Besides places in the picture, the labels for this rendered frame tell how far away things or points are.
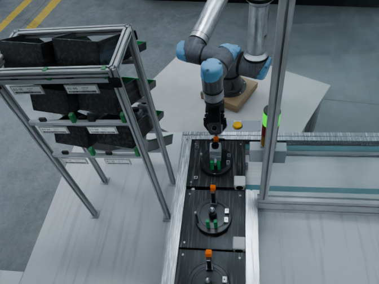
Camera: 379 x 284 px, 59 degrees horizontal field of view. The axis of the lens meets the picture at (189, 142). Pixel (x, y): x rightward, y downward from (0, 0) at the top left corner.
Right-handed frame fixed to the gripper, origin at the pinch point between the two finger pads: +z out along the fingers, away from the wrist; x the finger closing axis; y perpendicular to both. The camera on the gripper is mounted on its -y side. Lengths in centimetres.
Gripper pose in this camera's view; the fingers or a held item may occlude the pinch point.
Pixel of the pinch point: (216, 136)
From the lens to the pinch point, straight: 137.5
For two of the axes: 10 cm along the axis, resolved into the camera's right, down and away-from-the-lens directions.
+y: 1.0, -7.9, 6.1
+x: -9.9, -0.1, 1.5
